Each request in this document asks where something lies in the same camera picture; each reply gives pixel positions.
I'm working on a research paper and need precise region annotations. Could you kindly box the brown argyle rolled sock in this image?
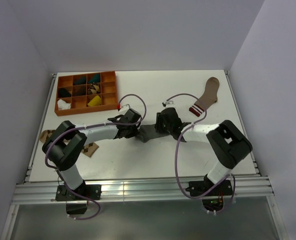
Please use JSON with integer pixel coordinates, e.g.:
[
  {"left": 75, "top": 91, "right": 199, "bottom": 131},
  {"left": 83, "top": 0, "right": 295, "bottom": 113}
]
[{"left": 87, "top": 83, "right": 101, "bottom": 95}]

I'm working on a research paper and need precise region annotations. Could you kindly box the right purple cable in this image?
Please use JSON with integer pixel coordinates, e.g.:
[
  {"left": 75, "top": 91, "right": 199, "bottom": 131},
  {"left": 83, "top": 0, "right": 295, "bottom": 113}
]
[{"left": 166, "top": 92, "right": 236, "bottom": 214}]

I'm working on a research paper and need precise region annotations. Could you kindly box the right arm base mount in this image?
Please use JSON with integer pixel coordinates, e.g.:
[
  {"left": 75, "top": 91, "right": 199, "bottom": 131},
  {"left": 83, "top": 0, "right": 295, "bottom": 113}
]
[{"left": 185, "top": 179, "right": 233, "bottom": 197}]

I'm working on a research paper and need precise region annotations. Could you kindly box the dark brown rolled sock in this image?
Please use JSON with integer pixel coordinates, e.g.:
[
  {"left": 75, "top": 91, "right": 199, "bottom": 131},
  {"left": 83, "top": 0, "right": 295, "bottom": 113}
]
[{"left": 72, "top": 85, "right": 87, "bottom": 97}]

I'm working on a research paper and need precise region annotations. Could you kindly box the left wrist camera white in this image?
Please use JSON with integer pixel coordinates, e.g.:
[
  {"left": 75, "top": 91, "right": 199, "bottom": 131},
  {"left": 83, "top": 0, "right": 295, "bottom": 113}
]
[{"left": 118, "top": 104, "right": 131, "bottom": 115}]

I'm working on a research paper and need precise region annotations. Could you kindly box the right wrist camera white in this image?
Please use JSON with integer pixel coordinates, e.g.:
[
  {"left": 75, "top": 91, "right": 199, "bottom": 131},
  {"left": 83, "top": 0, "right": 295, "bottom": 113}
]
[{"left": 162, "top": 100, "right": 175, "bottom": 108}]

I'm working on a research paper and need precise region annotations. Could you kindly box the yellow rolled sock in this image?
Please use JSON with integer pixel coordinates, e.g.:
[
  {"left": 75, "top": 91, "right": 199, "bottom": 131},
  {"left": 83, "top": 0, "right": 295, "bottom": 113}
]
[{"left": 87, "top": 95, "right": 102, "bottom": 107}]

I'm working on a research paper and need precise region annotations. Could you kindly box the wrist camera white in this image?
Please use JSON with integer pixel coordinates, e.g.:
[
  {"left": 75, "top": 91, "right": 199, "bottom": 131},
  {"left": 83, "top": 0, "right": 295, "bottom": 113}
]
[
  {"left": 162, "top": 100, "right": 175, "bottom": 108},
  {"left": 118, "top": 104, "right": 131, "bottom": 115}
]

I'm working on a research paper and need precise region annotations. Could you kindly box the black sock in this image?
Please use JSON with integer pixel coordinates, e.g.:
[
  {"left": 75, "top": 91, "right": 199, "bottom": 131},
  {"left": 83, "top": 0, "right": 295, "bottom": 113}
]
[{"left": 58, "top": 88, "right": 72, "bottom": 99}]

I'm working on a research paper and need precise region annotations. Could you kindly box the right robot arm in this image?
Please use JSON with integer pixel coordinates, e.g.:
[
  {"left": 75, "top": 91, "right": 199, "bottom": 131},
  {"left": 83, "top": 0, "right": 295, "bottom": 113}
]
[{"left": 155, "top": 107, "right": 253, "bottom": 195}]

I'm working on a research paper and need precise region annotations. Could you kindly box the purple cable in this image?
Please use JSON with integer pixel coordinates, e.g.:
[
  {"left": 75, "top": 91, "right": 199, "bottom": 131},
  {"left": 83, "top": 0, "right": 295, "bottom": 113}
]
[
  {"left": 166, "top": 92, "right": 236, "bottom": 214},
  {"left": 45, "top": 93, "right": 147, "bottom": 221}
]

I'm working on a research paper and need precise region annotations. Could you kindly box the white sock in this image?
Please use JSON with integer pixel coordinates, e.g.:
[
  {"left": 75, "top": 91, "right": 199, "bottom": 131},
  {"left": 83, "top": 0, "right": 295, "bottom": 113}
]
[{"left": 57, "top": 99, "right": 71, "bottom": 111}]

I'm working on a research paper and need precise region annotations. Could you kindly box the dark blue rolled sock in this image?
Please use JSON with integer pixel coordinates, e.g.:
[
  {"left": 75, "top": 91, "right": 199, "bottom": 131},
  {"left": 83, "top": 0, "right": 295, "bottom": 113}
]
[{"left": 73, "top": 76, "right": 87, "bottom": 86}]

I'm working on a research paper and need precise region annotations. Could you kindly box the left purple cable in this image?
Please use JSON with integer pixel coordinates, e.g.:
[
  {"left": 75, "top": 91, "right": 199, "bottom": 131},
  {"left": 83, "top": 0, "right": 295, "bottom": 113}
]
[{"left": 45, "top": 93, "right": 147, "bottom": 221}]

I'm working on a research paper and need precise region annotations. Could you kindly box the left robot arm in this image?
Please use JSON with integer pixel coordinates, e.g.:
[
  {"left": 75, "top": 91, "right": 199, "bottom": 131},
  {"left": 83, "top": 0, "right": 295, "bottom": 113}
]
[{"left": 42, "top": 108, "right": 141, "bottom": 200}]

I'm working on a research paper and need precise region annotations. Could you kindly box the orange compartment tray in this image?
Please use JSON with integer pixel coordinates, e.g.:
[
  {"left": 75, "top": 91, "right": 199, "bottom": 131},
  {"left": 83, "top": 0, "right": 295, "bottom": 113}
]
[{"left": 55, "top": 71, "right": 120, "bottom": 116}]

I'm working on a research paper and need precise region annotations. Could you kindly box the grey sock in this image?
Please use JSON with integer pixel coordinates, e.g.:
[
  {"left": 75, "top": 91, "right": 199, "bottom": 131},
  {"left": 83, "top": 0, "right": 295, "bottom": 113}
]
[{"left": 135, "top": 124, "right": 170, "bottom": 143}]

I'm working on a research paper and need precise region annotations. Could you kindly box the tan argyle sock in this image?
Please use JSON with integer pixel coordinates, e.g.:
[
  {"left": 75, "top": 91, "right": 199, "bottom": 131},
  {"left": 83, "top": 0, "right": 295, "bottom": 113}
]
[{"left": 39, "top": 129, "right": 99, "bottom": 158}]

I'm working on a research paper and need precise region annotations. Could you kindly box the tan sock maroon striped cuff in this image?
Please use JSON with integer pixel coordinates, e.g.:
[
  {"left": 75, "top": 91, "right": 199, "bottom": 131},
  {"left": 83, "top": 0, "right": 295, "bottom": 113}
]
[{"left": 189, "top": 77, "right": 220, "bottom": 117}]

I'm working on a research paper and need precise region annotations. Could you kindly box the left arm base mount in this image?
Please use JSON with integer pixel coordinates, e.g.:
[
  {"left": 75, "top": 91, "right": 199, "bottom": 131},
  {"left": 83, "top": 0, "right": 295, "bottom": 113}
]
[{"left": 55, "top": 184, "right": 102, "bottom": 218}]

